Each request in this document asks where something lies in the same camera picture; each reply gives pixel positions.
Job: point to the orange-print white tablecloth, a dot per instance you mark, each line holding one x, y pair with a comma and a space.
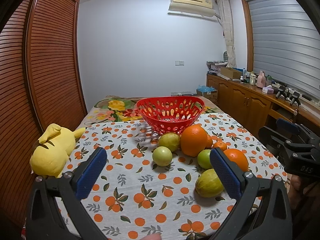
134, 197

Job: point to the cardboard box on cabinet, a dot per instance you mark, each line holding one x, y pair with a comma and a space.
231, 73

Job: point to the green apple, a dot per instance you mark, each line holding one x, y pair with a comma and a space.
162, 156
203, 159

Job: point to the pink kettle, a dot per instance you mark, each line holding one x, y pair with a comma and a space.
261, 80

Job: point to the wall air conditioner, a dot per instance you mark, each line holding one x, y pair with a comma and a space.
198, 7

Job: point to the white wall switch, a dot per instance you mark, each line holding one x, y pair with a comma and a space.
179, 63

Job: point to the cardboard box with blue bags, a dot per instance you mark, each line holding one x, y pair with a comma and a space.
209, 93

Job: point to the grey window blind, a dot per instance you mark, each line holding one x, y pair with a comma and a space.
285, 44

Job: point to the small mandarin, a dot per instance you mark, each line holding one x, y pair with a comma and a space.
209, 142
221, 145

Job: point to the person's left hand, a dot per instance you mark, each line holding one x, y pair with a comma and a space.
155, 236

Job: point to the white wall socket strip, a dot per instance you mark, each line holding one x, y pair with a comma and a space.
183, 93

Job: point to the large orange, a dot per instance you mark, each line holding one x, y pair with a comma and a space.
238, 157
193, 140

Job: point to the brown louvered wardrobe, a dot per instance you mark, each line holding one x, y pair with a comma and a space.
40, 85

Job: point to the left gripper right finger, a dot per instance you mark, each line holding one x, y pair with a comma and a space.
262, 209

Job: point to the beige curtain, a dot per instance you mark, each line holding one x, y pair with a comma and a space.
228, 30

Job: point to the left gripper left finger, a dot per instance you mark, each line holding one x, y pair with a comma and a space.
72, 187

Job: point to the wooden sideboard cabinet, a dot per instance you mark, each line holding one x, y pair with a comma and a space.
253, 109

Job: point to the red perforated plastic basket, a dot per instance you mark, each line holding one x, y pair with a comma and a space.
170, 113

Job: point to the yellow-green lemon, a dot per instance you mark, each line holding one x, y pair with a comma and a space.
170, 140
208, 184

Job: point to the person's right hand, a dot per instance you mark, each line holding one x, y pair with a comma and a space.
298, 190

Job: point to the floral bed blanket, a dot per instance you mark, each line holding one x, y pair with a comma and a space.
112, 109

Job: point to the yellow Pikachu plush toy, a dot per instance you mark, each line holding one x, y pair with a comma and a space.
53, 149

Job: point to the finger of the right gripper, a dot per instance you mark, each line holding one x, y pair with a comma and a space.
275, 139
288, 126

